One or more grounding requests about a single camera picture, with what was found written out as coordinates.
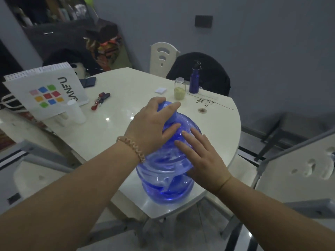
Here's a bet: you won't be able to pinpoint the dark blue wallet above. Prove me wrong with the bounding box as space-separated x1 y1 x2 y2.
79 76 97 89

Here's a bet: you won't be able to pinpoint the person's left hand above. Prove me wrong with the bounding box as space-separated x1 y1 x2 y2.
124 96 183 158

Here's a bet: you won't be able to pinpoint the large blue water jug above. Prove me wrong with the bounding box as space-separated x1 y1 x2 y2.
135 100 203 205

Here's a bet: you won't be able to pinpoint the white paper bag coloured squares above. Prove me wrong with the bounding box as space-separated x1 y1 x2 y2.
2 62 90 121

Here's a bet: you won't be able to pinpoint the white table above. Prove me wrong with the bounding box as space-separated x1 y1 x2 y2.
43 67 242 220

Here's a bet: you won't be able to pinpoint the person's right forearm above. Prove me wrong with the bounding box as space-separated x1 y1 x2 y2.
216 176 335 251

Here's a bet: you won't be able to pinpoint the white dining chair seat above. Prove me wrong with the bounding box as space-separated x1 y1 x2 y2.
13 139 147 222

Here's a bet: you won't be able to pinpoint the grey stool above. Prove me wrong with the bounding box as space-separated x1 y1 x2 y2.
255 112 335 162

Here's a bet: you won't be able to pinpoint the black wall switch plate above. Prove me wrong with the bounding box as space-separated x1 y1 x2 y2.
194 15 213 29

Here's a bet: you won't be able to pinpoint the pile of colourful clothes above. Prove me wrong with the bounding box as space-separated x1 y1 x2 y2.
83 19 131 72

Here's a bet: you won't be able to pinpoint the key bunch with red tags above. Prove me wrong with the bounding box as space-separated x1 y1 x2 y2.
91 92 111 111

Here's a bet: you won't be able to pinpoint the glass jar with silver lid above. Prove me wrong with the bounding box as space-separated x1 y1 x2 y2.
174 77 187 100

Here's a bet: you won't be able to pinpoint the beige beaded bracelet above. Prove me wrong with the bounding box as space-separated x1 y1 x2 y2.
116 136 146 163

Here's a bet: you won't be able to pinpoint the person's right hand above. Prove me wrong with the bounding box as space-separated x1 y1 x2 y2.
174 128 233 196

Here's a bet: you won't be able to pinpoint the dark blue metal flask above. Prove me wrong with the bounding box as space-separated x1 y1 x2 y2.
189 61 202 94

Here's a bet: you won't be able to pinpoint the person's left forearm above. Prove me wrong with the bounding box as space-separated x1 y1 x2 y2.
0 142 144 251

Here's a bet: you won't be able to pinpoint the translucent pouch with white cap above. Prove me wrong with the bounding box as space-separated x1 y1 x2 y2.
52 99 87 128

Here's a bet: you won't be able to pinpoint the white chair with arc cutouts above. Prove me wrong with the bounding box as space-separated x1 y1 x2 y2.
149 41 181 79
221 128 335 241

